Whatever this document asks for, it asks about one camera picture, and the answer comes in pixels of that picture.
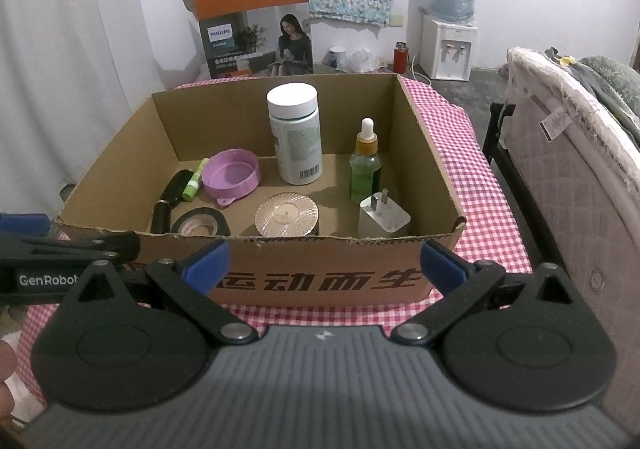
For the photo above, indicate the white wall socket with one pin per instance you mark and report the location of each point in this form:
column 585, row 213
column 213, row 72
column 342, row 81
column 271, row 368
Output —
column 397, row 20

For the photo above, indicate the black bed frame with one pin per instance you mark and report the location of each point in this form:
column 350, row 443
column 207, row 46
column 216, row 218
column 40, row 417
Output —
column 495, row 139

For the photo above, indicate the white round container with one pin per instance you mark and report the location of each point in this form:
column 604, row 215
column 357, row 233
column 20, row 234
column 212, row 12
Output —
column 336, row 59

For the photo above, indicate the quilted white mattress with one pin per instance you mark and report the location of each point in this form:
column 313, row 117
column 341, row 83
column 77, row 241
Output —
column 575, row 204

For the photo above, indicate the white charger plug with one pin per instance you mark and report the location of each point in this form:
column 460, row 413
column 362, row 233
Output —
column 385, row 219

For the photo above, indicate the black tape roll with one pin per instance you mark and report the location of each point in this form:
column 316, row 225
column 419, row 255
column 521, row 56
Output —
column 220, row 224

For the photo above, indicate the red checked tablecloth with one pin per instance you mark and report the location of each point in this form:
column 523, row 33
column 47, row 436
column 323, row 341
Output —
column 480, row 179

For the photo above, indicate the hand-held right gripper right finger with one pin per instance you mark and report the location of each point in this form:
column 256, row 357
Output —
column 440, row 264

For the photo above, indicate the green dropper bottle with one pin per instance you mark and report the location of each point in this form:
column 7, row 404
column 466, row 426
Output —
column 365, row 169

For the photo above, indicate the grey green blanket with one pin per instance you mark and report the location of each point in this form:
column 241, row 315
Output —
column 615, row 84

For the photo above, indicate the person's left hand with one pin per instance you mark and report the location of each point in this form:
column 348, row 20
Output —
column 6, row 369

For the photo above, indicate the black hair brush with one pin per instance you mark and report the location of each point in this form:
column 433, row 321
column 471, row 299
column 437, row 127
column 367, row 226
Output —
column 162, row 216

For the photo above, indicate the red thermos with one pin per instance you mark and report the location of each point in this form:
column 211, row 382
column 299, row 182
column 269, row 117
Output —
column 400, row 60

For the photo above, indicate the purple collapsible bowl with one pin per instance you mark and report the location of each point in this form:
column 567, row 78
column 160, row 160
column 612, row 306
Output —
column 232, row 174

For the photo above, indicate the white water dispenser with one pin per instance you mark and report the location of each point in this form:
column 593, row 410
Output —
column 440, row 49

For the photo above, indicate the printed cardboard box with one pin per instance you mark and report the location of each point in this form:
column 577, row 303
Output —
column 350, row 249

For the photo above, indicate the white plastic bag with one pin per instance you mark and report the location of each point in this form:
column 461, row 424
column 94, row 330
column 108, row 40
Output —
column 361, row 61

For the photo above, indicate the white curtain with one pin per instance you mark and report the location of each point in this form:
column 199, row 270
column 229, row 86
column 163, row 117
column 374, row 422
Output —
column 50, row 79

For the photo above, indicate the green tube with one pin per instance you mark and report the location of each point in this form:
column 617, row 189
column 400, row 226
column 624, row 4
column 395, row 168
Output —
column 192, row 186

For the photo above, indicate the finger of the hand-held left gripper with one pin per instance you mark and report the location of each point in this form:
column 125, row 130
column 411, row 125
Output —
column 25, row 221
column 100, row 246

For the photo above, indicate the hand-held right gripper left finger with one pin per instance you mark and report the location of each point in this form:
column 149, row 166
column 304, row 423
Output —
column 207, row 261

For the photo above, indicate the white lidded bottle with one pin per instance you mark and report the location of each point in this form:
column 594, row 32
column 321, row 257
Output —
column 295, row 139

